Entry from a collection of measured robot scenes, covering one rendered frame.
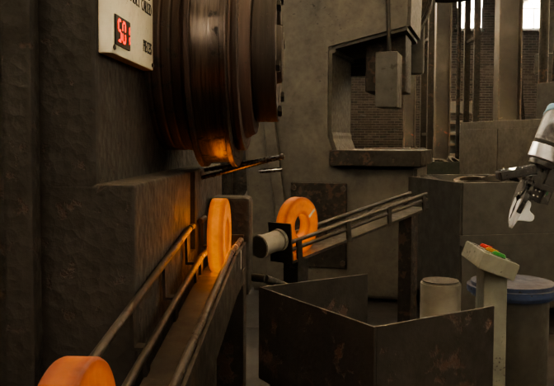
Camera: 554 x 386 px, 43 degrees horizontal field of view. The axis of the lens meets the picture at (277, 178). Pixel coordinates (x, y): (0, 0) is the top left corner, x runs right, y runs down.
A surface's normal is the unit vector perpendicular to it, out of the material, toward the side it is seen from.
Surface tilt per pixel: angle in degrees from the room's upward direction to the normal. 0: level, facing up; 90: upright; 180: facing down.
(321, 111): 90
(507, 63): 90
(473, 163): 90
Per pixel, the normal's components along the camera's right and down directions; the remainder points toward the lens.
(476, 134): -0.96, 0.01
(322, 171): -0.29, 0.05
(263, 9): -0.04, -0.48
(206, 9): -0.05, -0.20
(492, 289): -0.05, 0.05
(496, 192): 0.21, 0.05
